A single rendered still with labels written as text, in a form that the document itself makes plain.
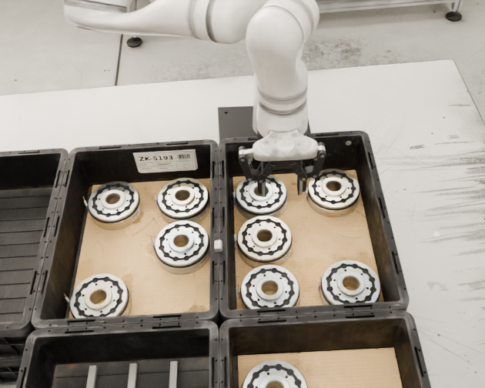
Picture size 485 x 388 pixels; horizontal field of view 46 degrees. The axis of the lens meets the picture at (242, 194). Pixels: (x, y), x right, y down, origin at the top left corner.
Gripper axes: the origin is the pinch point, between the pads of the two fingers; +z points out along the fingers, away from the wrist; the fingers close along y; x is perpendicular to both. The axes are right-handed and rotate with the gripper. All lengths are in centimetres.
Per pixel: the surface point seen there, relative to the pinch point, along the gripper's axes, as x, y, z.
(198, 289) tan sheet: 8.8, 15.7, 17.5
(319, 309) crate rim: 19.2, -4.7, 7.4
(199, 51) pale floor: -178, 29, 100
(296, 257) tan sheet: 2.8, -2.6, 17.4
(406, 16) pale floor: -198, -79, 100
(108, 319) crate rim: 19.4, 28.5, 7.5
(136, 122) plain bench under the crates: -51, 35, 30
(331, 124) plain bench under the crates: -46, -16, 30
